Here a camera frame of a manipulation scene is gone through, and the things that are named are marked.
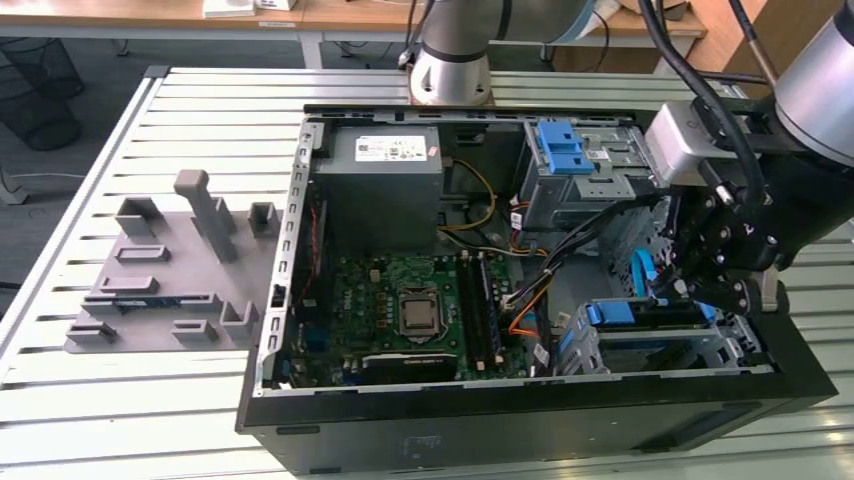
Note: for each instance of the blue plastic drive latch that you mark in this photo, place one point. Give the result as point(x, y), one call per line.
point(560, 150)

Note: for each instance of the green motherboard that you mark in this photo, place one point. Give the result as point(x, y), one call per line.
point(373, 345)

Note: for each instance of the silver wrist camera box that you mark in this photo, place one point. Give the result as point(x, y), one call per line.
point(680, 145)

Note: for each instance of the blue RAM stick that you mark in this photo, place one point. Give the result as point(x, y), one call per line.
point(146, 301)

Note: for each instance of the silver CPU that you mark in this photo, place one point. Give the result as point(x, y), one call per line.
point(419, 316)

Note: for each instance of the small printed white box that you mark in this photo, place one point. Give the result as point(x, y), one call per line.
point(275, 5)

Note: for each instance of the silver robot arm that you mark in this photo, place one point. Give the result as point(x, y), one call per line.
point(453, 30)

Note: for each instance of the wooden cabinet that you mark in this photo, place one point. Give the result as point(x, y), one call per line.
point(710, 55)

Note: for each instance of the grey parts rack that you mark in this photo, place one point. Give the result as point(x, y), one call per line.
point(173, 280)

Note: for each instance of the wooden desk white frame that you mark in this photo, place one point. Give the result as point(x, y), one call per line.
point(627, 30)
point(166, 22)

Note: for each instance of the black PC case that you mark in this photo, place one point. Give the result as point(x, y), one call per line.
point(467, 430)

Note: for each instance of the black graphics card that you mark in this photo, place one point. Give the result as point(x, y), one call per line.
point(407, 367)

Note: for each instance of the metal disk bay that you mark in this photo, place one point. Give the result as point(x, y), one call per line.
point(653, 334)

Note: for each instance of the black RAM slot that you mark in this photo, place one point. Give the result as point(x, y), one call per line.
point(469, 310)

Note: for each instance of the grey power supply unit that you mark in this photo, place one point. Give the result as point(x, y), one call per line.
point(380, 200)

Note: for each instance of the black mesh waste bin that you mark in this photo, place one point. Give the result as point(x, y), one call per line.
point(40, 100)

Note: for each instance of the brown cardboard piece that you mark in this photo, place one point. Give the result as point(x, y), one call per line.
point(667, 6)

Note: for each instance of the dark RAM stick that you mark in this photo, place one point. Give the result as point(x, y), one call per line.
point(491, 310)

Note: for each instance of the metal optical drive cage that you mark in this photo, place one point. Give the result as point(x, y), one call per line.
point(587, 190)

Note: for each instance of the hard disk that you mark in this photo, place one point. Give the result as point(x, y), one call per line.
point(609, 312)

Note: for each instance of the black CPU socket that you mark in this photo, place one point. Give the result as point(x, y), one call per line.
point(420, 291)

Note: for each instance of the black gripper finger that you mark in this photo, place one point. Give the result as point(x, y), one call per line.
point(707, 225)
point(740, 292)

